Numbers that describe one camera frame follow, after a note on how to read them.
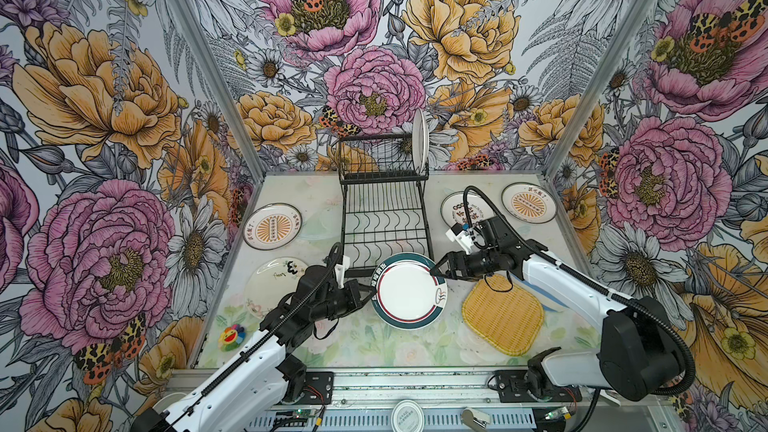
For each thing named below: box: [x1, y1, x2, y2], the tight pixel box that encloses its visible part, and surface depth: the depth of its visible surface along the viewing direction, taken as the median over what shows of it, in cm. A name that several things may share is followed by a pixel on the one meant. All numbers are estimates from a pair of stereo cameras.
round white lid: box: [390, 400, 425, 432], surface depth 66 cm
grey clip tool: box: [462, 407, 491, 432], surface depth 70 cm
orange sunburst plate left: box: [242, 202, 303, 251], surface depth 107 cm
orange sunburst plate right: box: [501, 182, 558, 224], surface depth 114 cm
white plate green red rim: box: [371, 252, 448, 330], surface depth 79 cm
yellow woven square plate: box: [462, 275, 545, 356], surface depth 86 cm
